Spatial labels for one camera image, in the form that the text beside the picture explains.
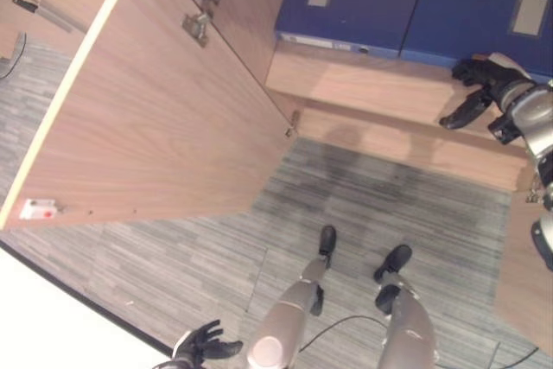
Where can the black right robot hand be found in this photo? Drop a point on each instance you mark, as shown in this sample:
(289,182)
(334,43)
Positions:
(479,70)

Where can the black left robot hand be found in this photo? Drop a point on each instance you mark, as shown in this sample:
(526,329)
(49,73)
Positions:
(192,345)

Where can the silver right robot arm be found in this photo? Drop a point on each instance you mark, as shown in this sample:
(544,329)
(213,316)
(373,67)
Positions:
(533,110)

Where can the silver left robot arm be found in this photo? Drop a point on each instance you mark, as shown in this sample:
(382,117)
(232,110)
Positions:
(166,364)

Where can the blue folder with grey label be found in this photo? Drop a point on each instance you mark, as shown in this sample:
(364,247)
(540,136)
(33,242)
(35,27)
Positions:
(466,19)
(345,6)

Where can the wooden office cabinet body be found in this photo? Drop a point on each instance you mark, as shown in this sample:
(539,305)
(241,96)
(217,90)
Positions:
(371,84)

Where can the wooden cabinet door with catch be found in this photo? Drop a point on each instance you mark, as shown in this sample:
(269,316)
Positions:
(142,127)

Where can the silver left robot leg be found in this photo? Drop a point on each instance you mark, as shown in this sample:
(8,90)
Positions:
(281,326)

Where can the silver robot leg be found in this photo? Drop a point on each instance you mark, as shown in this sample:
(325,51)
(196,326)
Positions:
(281,326)
(408,326)

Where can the metal hinge on plain door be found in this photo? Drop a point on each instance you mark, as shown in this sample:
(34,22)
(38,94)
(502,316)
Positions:
(533,192)

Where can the white desk with black edge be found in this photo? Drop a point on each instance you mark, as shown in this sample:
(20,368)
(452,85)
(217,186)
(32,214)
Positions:
(52,326)

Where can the dark left robot foot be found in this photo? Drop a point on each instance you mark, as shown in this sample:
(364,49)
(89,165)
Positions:
(327,238)

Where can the dark robot foot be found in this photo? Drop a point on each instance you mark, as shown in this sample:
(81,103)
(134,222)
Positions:
(327,238)
(394,260)

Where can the small metal door hinge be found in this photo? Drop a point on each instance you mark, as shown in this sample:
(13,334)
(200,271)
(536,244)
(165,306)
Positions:
(294,120)

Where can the white magnetic door catch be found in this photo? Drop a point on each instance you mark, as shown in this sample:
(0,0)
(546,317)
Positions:
(39,209)

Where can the dark right robot foot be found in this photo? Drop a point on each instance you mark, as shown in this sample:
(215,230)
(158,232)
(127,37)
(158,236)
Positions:
(394,260)

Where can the silver right robot leg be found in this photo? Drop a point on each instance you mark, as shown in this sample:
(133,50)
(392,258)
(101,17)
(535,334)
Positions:
(408,326)

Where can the large metal door hinge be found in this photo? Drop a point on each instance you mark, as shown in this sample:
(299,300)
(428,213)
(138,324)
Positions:
(199,23)

